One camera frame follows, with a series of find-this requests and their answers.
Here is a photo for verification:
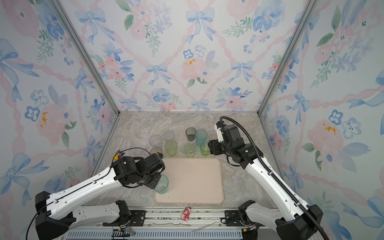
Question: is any pink bear toy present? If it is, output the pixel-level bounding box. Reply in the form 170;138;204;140
181;207;191;222

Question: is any clear smooth cup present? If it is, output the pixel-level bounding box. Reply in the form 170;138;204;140
149;135;163;148

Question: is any smoky grey cup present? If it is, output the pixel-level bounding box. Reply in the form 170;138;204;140
185;127;197;142

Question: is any right aluminium corner post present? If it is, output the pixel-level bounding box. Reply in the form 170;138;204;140
257;0;318;118

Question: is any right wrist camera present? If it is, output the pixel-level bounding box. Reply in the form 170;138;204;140
214;123;224;143

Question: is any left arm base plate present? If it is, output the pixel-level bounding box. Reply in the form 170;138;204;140
103;210;146;227

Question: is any aluminium corner post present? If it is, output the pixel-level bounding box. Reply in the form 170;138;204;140
48;0;120;116
257;0;318;118

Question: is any beige plastic tray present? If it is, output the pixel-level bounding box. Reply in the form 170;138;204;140
154;158;224;205

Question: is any clear cup back right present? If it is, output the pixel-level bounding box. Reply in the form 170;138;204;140
207;134;217;142

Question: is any yellow amber cup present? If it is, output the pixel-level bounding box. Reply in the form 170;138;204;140
150;147;163;155

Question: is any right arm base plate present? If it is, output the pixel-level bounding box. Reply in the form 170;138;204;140
223;210;251;227

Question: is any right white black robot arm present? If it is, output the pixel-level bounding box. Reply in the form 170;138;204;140
208;122;323;240

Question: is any clear textured cup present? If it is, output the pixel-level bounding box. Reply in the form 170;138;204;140
163;131;175;142

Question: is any light green textured cup left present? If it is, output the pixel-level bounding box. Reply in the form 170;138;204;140
165;140;178;157

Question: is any black corrugated cable hose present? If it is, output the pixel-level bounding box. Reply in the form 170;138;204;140
219;116;331;240

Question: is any light green textured cup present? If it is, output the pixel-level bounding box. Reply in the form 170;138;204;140
165;140;178;157
184;144;197;158

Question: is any light green textured cup middle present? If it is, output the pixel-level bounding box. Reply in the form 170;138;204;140
184;144;197;158

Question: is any left aluminium corner post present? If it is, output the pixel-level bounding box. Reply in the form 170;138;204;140
48;0;120;116

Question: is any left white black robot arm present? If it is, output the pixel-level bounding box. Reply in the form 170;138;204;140
35;153;166;240

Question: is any pikachu toy figure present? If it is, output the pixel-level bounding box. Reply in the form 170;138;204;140
114;151;125;161

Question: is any teal cup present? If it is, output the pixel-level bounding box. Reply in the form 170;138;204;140
195;130;208;148
155;175;169;195

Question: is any aluminium rail frame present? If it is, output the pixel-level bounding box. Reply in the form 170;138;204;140
56;206;316;240

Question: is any bright green cup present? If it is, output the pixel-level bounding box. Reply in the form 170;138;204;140
200;142;210;156

